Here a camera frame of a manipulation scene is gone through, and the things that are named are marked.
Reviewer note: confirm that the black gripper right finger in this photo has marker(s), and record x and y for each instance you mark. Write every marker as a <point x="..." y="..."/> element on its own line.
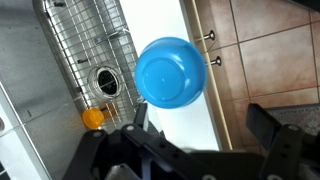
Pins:
<point x="283" y="150"/>

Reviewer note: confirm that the blue plastic bowl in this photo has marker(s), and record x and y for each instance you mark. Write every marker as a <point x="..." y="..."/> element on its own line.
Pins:
<point x="170" y="73"/>

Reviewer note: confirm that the dark floor mat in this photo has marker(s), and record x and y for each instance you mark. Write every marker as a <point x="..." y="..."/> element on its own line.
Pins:
<point x="300" y="115"/>

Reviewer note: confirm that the steel utensil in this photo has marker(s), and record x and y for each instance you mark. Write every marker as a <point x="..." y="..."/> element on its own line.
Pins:
<point x="110" y="36"/>

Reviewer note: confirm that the metal cabinet knob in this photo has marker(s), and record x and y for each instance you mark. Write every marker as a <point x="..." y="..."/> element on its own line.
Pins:
<point x="216" y="61"/>
<point x="210" y="35"/>

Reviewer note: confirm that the small orange cup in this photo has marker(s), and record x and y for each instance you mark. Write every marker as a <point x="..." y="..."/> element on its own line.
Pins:
<point x="93" y="118"/>

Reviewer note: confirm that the steel sink drain strainer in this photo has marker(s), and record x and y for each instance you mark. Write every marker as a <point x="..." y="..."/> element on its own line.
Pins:
<point x="105" y="82"/>

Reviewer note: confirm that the stainless steel sink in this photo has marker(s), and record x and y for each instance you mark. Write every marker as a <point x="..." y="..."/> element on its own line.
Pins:
<point x="33" y="66"/>

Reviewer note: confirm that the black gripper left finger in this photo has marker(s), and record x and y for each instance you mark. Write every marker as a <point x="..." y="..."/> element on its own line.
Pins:
<point x="100" y="156"/>

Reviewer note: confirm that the wooden base cabinet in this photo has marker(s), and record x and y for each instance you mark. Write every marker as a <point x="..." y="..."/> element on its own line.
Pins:
<point x="200" y="20"/>

